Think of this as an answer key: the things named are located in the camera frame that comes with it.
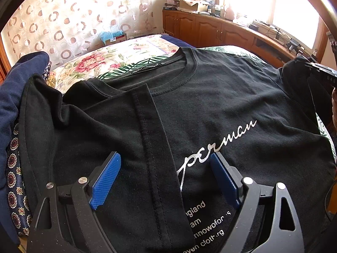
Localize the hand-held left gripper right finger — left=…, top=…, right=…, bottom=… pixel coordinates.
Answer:
left=210, top=153, right=306, bottom=253

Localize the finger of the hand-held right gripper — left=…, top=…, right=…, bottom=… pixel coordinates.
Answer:
left=295, top=55, right=320, bottom=70

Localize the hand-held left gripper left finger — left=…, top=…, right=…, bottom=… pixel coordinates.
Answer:
left=26, top=151, right=123, bottom=253

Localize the black printed t-shirt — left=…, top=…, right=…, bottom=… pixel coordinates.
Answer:
left=18, top=46, right=337, bottom=253

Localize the bright window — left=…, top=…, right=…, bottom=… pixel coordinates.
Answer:
left=218, top=0, right=320, bottom=48

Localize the folded navy medallion-patterned cloth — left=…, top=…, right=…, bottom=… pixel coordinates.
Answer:
left=5, top=61, right=53, bottom=239

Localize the wooden cabinet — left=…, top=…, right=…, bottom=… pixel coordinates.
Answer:
left=162, top=9, right=327, bottom=69

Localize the palm leaf bed sheet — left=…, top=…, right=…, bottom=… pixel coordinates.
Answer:
left=95, top=45, right=337, bottom=169

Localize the floral quilt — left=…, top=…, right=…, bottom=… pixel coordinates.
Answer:
left=47, top=34, right=182, bottom=89

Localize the open cardboard box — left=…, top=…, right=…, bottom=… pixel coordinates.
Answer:
left=179, top=0, right=211, bottom=12

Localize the dark navy blanket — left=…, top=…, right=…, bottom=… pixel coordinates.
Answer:
left=159, top=34, right=197, bottom=48

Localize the box with blue plastic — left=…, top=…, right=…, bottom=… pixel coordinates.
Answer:
left=99, top=30, right=127, bottom=46

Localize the wooden headboard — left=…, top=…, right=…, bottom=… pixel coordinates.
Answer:
left=0, top=35, right=12, bottom=79

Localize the circle-patterned sheer curtain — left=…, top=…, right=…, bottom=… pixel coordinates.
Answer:
left=1, top=0, right=164, bottom=70

